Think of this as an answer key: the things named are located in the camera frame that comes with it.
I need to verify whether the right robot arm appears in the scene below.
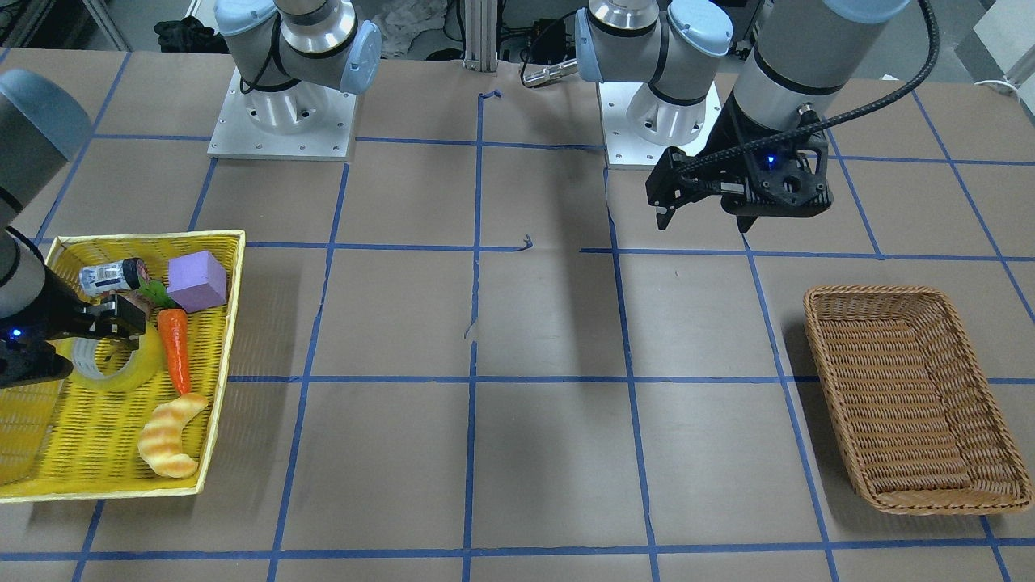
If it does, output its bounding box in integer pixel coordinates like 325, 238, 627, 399
2, 1, 383, 360

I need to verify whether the brown ginger root toy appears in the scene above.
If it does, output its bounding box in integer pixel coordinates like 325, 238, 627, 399
125, 291, 160, 320

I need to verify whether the brown wicker basket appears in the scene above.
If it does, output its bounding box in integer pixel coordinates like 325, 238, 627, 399
803, 285, 1033, 516

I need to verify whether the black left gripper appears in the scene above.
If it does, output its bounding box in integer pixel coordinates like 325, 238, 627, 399
644, 113, 777, 234

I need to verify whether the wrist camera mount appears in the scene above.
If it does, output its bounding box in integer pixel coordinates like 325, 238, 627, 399
720, 132, 832, 220
1, 323, 73, 390

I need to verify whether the yellow packing tape roll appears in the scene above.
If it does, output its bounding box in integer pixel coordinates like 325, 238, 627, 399
59, 324, 165, 392

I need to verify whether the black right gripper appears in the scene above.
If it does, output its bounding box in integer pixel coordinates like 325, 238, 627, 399
40, 283, 148, 352

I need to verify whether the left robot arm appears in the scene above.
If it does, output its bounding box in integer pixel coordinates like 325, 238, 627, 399
574, 1, 906, 233

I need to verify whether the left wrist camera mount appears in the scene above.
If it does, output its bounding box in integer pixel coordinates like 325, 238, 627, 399
720, 132, 832, 220

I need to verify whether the small spice jar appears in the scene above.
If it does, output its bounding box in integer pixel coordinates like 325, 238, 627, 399
78, 257, 150, 297

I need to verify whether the purple foam cube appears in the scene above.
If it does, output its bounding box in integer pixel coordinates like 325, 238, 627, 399
167, 250, 228, 314

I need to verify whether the aluminium frame post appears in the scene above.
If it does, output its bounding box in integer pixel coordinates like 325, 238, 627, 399
461, 0, 499, 76

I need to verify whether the toy carrot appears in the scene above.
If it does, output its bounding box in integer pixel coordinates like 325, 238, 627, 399
158, 308, 193, 395

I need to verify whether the toy croissant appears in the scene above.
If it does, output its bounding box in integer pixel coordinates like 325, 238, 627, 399
137, 392, 209, 479

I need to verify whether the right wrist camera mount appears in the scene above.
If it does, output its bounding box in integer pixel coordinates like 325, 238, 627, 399
1, 323, 73, 390

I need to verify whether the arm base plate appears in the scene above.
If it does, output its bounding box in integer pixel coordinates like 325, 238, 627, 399
598, 82, 721, 170
207, 70, 360, 162

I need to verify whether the yellow woven tray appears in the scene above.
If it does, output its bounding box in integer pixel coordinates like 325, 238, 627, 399
1, 230, 247, 504

